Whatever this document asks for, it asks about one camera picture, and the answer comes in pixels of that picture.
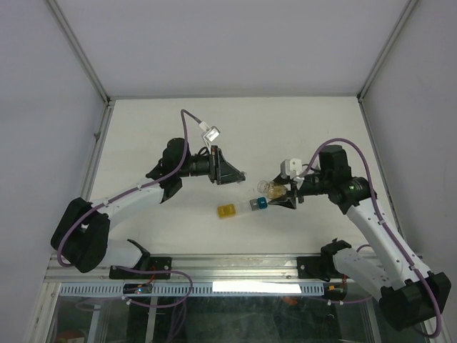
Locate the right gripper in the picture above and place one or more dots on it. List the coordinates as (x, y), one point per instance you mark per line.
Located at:
(295, 191)

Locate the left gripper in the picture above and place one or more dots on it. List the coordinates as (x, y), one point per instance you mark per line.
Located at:
(221, 171)

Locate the clear pill bottle yellow pills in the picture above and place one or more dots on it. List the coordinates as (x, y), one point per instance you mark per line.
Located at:
(271, 190)

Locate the weekly pill organizer strip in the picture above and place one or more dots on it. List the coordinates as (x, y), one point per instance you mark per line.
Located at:
(241, 208)

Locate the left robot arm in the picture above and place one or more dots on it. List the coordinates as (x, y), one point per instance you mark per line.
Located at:
(82, 238)

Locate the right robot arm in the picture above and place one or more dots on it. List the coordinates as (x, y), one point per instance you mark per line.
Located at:
(406, 289)

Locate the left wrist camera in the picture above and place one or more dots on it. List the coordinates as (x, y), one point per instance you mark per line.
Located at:
(209, 133)

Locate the aluminium mounting rail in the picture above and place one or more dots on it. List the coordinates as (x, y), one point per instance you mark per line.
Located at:
(207, 268)

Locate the slotted white cable duct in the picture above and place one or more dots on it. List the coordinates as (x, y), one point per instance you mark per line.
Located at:
(197, 289)

